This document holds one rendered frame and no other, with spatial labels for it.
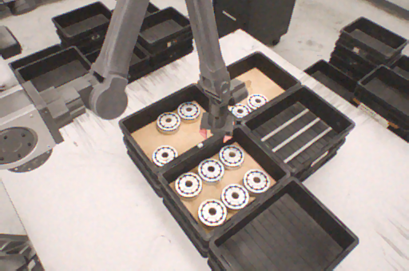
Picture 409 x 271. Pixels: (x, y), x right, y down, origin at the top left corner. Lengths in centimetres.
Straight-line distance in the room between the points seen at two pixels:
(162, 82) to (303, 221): 103
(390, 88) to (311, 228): 142
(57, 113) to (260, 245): 82
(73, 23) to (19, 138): 213
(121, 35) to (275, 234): 86
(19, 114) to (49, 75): 170
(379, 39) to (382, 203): 158
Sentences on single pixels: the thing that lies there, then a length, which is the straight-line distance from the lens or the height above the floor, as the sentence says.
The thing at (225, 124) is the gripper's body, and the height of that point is 116.
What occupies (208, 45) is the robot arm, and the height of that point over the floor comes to 144.
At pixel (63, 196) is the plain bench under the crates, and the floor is 70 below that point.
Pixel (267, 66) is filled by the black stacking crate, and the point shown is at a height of 89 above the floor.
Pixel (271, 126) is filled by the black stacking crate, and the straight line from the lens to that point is 147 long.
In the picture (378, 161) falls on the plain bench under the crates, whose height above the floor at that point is 70.
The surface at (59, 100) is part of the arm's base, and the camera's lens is 68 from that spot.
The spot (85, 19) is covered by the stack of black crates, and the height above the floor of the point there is 49.
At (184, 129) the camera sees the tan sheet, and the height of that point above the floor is 83.
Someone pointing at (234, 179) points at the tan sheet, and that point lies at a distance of 129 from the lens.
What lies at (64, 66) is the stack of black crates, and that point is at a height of 49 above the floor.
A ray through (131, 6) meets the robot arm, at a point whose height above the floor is 159.
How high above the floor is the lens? 195
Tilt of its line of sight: 50 degrees down
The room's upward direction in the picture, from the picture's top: 3 degrees clockwise
